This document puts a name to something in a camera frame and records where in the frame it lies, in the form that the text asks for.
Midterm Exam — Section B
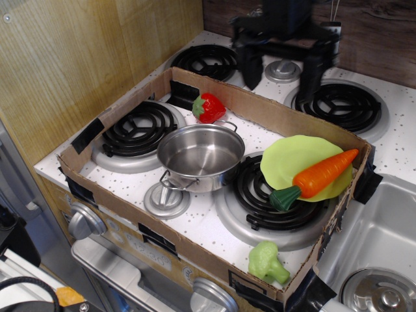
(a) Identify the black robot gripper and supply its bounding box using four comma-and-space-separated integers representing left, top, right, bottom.
230, 1, 339, 104

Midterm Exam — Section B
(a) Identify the orange toy carrot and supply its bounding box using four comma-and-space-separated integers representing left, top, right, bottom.
269, 149, 359, 211

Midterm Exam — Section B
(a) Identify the light green plastic plate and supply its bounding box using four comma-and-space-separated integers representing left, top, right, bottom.
260, 135, 343, 190

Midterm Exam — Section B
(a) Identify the back silver stovetop knob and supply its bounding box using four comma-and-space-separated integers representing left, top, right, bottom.
265, 59, 302, 83

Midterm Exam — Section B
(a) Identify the silver stovetop knob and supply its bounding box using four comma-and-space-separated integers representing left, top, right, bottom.
265, 59, 302, 83
144, 183, 190, 220

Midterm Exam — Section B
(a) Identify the hanging silver slotted spatula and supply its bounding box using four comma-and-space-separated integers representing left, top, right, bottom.
320, 0, 342, 35

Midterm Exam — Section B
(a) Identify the back right black burner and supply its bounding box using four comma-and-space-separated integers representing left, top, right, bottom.
283, 79, 390, 143

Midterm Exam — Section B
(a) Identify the red toy strawberry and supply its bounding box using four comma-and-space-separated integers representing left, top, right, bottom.
192, 93, 226, 124

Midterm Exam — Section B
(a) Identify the brown cardboard fence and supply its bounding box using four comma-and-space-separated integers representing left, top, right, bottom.
58, 68, 374, 311

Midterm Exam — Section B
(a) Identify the small stainless steel pot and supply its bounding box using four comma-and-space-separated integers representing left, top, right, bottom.
157, 120, 245, 193

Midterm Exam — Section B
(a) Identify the front right black burner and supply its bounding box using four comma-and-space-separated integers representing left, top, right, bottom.
214, 152, 338, 252

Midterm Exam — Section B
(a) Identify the front left black burner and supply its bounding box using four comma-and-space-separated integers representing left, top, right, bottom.
92, 100, 186, 174

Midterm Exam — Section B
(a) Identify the front silver stovetop knob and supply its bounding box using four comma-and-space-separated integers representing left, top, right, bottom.
144, 183, 190, 220

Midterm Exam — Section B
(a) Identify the stainless steel sink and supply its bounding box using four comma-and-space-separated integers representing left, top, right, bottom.
318, 175, 415, 311

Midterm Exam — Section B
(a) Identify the green toy broccoli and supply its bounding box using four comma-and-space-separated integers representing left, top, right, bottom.
248, 241, 290, 285

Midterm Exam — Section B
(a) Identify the silver sink drain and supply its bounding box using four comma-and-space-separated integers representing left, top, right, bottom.
339, 268, 415, 311

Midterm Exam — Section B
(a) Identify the right silver oven knob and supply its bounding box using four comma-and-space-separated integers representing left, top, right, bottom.
190, 278, 239, 312

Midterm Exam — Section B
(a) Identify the silver oven knob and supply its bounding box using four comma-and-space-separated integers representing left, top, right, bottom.
190, 278, 239, 312
68, 202, 107, 241

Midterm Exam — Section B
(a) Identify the left silver oven knob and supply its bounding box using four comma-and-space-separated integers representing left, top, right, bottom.
68, 202, 107, 241

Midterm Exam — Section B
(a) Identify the orange sponge piece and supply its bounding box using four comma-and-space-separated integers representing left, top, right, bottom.
55, 286, 85, 307

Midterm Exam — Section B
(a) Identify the silver oven door handle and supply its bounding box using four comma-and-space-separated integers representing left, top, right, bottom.
71, 238, 171, 311

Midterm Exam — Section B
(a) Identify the black cable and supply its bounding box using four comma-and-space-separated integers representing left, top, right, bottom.
0, 276, 61, 312

